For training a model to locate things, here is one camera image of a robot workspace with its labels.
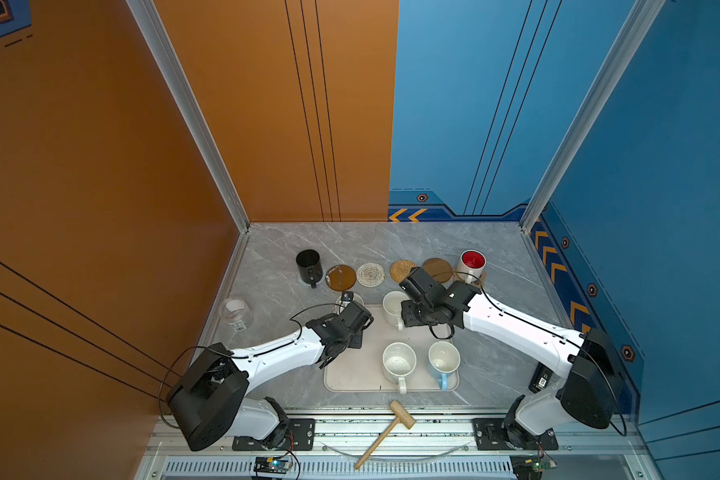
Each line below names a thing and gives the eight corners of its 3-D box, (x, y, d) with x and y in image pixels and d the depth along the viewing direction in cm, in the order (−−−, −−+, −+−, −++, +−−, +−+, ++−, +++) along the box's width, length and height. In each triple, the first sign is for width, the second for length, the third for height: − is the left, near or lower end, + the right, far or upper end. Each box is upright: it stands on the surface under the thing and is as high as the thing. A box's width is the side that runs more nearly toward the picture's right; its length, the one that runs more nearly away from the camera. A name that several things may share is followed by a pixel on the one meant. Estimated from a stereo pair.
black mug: (297, 290, 102) (292, 274, 95) (302, 266, 109) (297, 249, 102) (320, 290, 102) (316, 274, 95) (323, 266, 109) (319, 249, 102)
